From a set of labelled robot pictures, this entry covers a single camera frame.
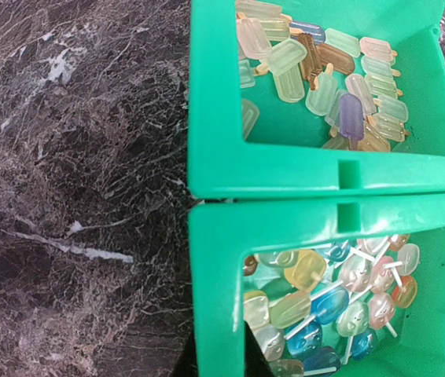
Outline green yellow gummy candies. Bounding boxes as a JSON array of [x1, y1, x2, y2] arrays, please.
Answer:
[[235, 1, 409, 152]]

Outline green three-compartment bin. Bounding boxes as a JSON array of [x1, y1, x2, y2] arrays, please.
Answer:
[[188, 1, 445, 376]]

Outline wrapped colourful candies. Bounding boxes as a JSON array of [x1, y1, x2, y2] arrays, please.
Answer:
[[243, 234, 421, 376]]

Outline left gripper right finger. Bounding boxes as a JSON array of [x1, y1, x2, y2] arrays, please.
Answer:
[[245, 322, 274, 377]]

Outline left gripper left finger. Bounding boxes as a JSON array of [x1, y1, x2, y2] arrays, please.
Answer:
[[173, 333, 198, 377]]

